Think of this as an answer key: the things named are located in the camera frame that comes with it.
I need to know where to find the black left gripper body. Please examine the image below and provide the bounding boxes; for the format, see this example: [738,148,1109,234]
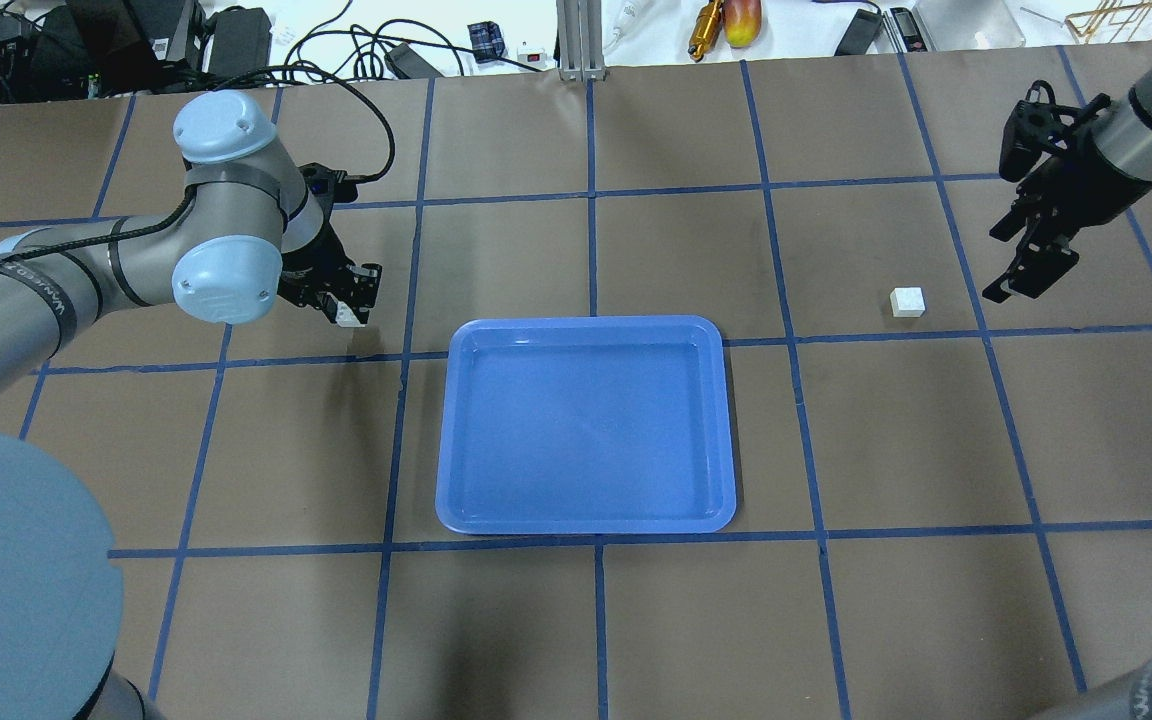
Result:
[278,162,357,306]

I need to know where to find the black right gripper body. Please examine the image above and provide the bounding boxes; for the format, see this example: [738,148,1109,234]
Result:
[990,82,1147,263]

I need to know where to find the white block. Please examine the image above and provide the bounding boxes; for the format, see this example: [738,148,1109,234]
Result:
[890,286,927,319]
[334,302,370,329]

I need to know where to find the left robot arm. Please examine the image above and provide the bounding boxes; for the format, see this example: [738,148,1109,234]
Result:
[0,88,381,719]

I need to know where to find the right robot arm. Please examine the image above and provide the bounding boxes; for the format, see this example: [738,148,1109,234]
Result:
[980,68,1152,304]

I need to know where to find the silver metal tray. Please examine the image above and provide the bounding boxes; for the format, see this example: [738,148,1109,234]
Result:
[911,1,1026,53]

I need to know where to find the blue plastic tray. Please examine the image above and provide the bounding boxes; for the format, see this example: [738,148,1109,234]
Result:
[434,314,738,536]

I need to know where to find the black power adapter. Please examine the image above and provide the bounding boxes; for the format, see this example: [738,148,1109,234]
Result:
[835,9,882,56]

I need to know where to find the mango fruit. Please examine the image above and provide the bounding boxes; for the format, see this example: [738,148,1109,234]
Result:
[722,0,763,50]

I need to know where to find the black braided cable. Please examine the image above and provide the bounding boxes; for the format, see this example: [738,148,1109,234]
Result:
[0,66,397,291]

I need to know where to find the gold wire rack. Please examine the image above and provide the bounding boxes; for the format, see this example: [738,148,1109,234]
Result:
[1062,1,1152,45]

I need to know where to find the aluminium frame post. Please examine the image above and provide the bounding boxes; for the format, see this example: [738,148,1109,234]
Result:
[554,0,607,82]

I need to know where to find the gold screwdriver handle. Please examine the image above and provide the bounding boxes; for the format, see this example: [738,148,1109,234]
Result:
[685,0,723,63]

